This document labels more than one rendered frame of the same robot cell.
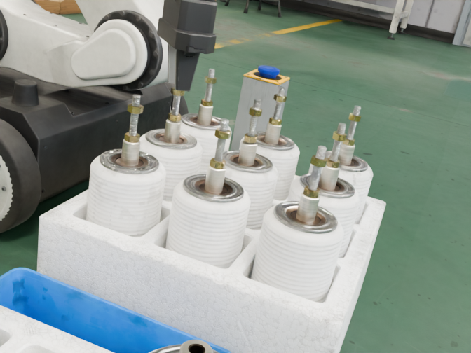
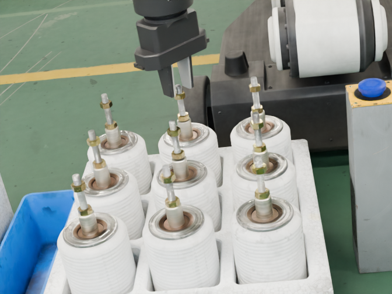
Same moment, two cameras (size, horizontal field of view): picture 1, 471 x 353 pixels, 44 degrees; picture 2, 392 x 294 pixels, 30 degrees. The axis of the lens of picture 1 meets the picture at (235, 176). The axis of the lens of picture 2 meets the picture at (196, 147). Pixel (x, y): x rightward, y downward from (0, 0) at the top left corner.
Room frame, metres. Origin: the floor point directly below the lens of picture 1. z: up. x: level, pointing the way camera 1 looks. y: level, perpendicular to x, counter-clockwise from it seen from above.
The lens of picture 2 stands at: (0.63, -0.92, 0.81)
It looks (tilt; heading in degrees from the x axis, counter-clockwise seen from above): 30 degrees down; 80
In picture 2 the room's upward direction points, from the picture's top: 10 degrees counter-clockwise
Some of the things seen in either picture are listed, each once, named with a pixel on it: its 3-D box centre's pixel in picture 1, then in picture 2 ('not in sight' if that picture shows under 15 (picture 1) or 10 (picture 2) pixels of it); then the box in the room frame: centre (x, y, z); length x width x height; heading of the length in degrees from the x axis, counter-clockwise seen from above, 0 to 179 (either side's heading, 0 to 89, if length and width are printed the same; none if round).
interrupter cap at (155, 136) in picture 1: (171, 139); (186, 135); (0.80, 0.10, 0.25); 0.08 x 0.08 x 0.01
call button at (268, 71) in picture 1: (268, 73); (372, 89); (1.06, -0.02, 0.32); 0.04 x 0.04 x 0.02
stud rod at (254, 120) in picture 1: (252, 125); (176, 143); (0.76, -0.01, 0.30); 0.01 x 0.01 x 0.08
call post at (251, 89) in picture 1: (251, 155); (374, 182); (1.06, -0.02, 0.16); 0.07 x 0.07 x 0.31; 73
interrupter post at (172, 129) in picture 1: (172, 131); (185, 128); (0.80, 0.10, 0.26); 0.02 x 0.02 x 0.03
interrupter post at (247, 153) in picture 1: (247, 153); (180, 167); (0.76, -0.01, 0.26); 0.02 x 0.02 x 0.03
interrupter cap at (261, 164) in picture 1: (246, 162); (181, 174); (0.76, -0.01, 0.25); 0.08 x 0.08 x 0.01
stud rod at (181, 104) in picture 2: (176, 105); (181, 107); (0.80, 0.10, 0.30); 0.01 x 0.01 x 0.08
